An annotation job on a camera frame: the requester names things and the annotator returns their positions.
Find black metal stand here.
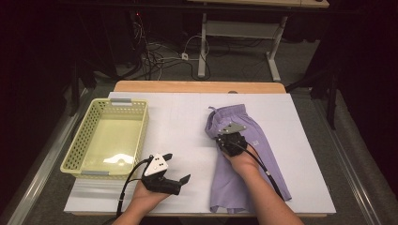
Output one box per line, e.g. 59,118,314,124
69,59,98,117
284,55,342,130

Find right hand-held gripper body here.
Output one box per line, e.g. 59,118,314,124
215,122,249,158

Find person's right hand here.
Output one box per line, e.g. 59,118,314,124
222,143,261,177

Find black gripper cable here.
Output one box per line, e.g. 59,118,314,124
231,140,285,201
115,157,154,218

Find metal floor rail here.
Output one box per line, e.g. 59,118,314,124
6,88,90,225
313,99,381,225

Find person's left hand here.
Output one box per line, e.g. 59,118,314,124
130,181,172,214

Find yellow perforated plastic basket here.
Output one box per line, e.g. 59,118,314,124
59,97,149,181

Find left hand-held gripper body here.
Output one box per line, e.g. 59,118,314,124
141,153,182,196

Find white metal desk frame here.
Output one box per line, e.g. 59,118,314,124
197,12,288,83

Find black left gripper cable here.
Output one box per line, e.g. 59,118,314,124
115,157,154,218

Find wooden table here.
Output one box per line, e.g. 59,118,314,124
71,80,328,218

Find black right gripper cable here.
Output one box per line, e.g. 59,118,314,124
231,140,285,201

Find tangle of floor cables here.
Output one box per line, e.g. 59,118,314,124
130,12,203,82

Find purple shorts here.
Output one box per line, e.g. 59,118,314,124
205,103,293,215

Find white table cover sheet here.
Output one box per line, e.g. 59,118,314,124
64,91,337,215

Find light wooden desk top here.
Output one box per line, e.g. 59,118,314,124
187,0,330,8

